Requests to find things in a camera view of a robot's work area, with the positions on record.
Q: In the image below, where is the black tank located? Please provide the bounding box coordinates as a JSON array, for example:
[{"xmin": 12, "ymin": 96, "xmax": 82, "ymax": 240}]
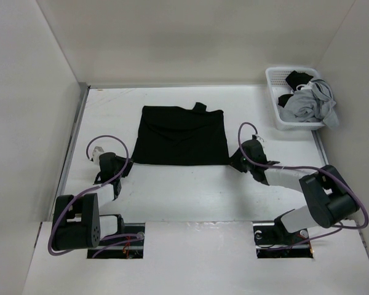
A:
[
  {"xmin": 132, "ymin": 102, "xmax": 229, "ymax": 166},
  {"xmin": 278, "ymin": 71, "xmax": 314, "ymax": 107}
]

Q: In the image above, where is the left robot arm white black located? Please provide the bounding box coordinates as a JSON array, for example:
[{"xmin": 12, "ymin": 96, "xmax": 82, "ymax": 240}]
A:
[{"xmin": 49, "ymin": 152, "xmax": 132, "ymax": 255}]

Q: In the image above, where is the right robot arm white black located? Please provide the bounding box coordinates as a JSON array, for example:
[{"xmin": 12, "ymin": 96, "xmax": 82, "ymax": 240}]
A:
[{"xmin": 229, "ymin": 136, "xmax": 363, "ymax": 245}]

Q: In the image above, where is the grey tank top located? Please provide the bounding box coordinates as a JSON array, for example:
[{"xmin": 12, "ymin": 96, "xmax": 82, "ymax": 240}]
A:
[{"xmin": 279, "ymin": 79, "xmax": 339, "ymax": 128}]

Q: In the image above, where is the white plastic laundry basket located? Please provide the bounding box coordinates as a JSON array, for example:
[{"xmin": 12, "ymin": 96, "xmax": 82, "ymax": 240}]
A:
[{"xmin": 265, "ymin": 66, "xmax": 325, "ymax": 131}]

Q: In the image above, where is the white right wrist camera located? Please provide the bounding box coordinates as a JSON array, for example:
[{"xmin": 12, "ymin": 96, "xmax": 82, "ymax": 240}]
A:
[{"xmin": 252, "ymin": 134, "xmax": 265, "ymax": 143}]

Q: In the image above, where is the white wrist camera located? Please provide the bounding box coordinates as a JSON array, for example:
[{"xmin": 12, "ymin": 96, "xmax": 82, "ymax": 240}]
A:
[
  {"xmin": 252, "ymin": 134, "xmax": 265, "ymax": 143},
  {"xmin": 91, "ymin": 146, "xmax": 105, "ymax": 164}
]

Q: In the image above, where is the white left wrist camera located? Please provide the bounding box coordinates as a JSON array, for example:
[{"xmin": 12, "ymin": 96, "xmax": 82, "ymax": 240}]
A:
[{"xmin": 91, "ymin": 146, "xmax": 105, "ymax": 164}]

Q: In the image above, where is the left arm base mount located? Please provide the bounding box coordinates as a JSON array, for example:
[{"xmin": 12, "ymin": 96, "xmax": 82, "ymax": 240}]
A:
[{"xmin": 87, "ymin": 223, "xmax": 146, "ymax": 259}]

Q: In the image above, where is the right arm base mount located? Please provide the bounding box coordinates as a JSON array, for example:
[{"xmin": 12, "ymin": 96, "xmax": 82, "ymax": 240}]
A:
[{"xmin": 253, "ymin": 222, "xmax": 313, "ymax": 259}]

